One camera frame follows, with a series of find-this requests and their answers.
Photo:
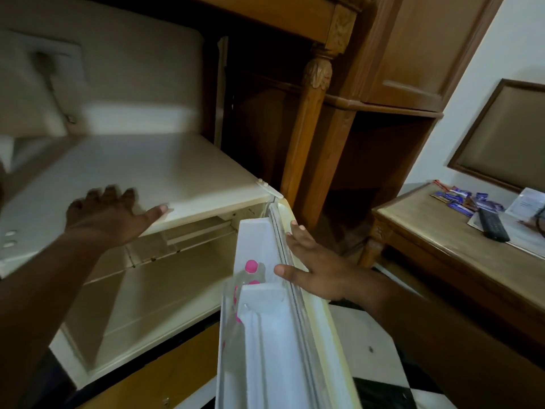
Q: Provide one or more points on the person's left hand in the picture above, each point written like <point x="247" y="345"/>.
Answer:
<point x="104" y="219"/>

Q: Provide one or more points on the person's right hand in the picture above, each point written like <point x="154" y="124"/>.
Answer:
<point x="323" y="272"/>

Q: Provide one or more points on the person's right thumb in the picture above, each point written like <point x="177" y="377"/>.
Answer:
<point x="289" y="271"/>

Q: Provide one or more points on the person's left thumb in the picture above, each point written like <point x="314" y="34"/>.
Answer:
<point x="155" y="212"/>

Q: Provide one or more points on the white fridge door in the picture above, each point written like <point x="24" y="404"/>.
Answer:
<point x="276" y="345"/>

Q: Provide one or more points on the person's left forearm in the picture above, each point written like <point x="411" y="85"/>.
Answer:
<point x="38" y="310"/>

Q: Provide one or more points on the person's right forearm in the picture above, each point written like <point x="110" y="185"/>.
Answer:
<point x="447" y="353"/>

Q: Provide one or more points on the clear bottle with pink cap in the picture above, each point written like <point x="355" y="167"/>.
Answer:
<point x="251" y="276"/>

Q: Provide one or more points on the white mini fridge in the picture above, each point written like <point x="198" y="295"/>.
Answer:
<point x="170" y="174"/>

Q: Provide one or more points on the yellow wooden panel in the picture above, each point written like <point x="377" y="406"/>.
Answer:
<point x="170" y="370"/>

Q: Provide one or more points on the wooden desk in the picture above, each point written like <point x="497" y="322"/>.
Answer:
<point x="451" y="251"/>

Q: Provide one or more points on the pile of blue sachets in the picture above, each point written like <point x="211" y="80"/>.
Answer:
<point x="462" y="202"/>

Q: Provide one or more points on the carved wooden cabinet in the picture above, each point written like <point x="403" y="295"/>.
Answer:
<point x="362" y="80"/>

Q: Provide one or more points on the black remote control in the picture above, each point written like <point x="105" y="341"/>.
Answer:
<point x="493" y="225"/>

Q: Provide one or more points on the white printed card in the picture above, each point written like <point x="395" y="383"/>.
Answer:
<point x="528" y="203"/>

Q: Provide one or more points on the white wall socket plate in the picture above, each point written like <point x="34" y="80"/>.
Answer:
<point x="25" y="97"/>

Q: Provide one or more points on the wood framed wall board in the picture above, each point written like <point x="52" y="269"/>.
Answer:
<point x="506" y="140"/>

